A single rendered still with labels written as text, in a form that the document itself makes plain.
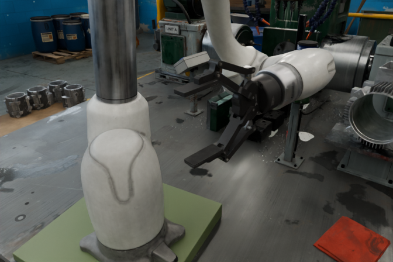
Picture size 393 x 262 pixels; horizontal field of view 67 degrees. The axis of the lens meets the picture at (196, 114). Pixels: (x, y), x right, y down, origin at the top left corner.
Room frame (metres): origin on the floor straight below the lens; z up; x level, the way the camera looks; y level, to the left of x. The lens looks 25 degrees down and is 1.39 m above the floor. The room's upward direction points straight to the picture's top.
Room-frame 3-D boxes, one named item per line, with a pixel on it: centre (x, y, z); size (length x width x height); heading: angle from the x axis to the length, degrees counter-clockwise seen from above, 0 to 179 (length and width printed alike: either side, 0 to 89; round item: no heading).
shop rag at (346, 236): (0.53, -0.38, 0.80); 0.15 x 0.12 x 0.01; 130
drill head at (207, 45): (1.72, -0.14, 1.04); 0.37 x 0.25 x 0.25; 52
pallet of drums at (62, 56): (5.86, 2.43, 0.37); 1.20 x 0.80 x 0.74; 146
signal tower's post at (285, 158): (0.90, -0.33, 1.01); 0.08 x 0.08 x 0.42; 52
